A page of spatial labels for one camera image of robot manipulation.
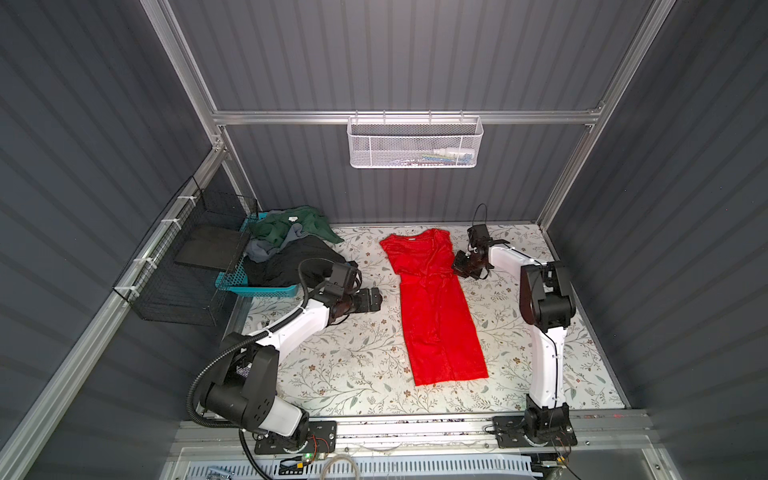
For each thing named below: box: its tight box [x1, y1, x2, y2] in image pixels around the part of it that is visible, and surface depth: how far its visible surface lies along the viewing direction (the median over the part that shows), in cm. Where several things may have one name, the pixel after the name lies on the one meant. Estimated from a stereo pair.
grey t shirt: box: [246, 223, 309, 263], surface depth 97 cm
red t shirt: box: [380, 228, 489, 387], surface depth 96 cm
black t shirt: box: [243, 235, 346, 287], surface depth 100 cm
